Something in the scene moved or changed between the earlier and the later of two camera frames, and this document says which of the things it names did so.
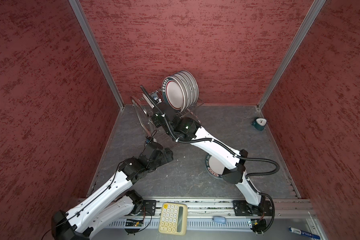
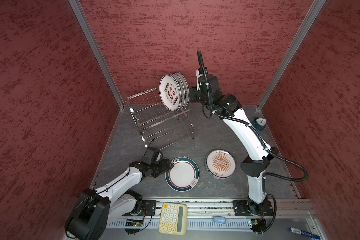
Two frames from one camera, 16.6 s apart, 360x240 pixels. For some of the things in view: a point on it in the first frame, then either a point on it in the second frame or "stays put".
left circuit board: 140,223 stays put
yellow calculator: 173,218 stays put
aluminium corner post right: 315,8 stays put
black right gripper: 157,117 -> 194,92
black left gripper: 163,159 -> 165,167
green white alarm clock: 259,123 stays put
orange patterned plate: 148,100 -> 220,163
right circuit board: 254,222 stays put
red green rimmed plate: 174,93 -> 184,175
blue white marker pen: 303,233 stays put
